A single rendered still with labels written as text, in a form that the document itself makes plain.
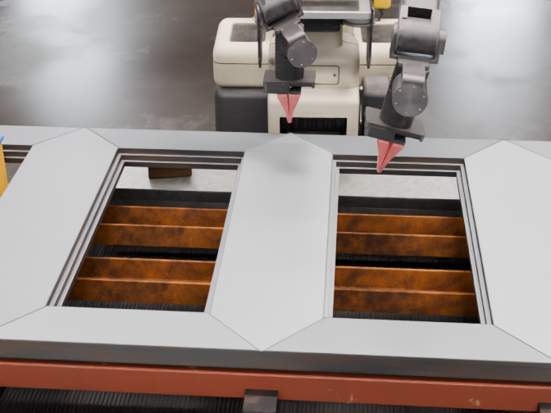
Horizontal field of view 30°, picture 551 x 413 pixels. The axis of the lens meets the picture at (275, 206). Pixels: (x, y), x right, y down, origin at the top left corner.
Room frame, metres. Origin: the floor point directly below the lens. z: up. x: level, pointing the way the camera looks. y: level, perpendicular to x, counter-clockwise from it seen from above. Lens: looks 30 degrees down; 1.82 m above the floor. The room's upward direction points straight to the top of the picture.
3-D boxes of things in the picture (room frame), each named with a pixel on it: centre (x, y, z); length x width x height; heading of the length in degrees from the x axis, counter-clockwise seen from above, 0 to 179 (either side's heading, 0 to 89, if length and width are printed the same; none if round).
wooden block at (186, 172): (2.12, 0.25, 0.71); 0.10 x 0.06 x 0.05; 98
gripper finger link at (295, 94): (1.90, -0.02, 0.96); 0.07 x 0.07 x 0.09; 85
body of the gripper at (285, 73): (1.90, -0.03, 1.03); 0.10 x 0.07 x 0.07; 85
